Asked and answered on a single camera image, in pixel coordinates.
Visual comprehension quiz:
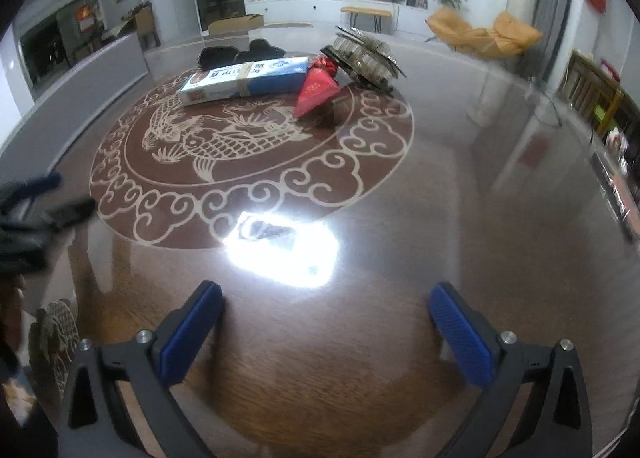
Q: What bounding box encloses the black velvet scrunchie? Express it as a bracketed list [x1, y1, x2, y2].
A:
[235, 38, 286, 62]

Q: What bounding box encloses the wooden bench with metal legs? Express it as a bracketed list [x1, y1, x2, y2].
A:
[340, 6, 392, 32]

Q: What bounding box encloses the wooden chair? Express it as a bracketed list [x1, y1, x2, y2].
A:
[565, 49, 640, 139]

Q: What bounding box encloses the orange lounge chair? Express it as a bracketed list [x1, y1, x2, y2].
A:
[425, 7, 543, 59]

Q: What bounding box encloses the white and blue medicine box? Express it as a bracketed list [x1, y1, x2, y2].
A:
[177, 57, 308, 106]

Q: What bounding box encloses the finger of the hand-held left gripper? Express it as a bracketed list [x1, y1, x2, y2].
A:
[40, 197, 96, 231]
[0, 172, 63, 211]

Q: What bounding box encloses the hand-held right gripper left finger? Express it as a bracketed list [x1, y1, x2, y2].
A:
[59, 279, 225, 458]

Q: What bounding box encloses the red door poster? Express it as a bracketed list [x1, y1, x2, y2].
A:
[75, 6, 96, 34]

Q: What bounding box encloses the grey curtain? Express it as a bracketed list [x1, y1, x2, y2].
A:
[537, 0, 576, 89]

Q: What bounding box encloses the cardboard box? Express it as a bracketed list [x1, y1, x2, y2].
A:
[207, 13, 265, 35]

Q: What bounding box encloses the white television cabinet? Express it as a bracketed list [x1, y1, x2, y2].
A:
[245, 0, 436, 34]

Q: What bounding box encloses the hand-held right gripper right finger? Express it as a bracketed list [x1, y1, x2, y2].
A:
[430, 281, 593, 458]

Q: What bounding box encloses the clear and black hair clip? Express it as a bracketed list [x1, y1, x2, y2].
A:
[320, 26, 407, 89]

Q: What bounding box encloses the red paper packet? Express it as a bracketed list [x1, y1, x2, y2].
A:
[293, 56, 342, 119]

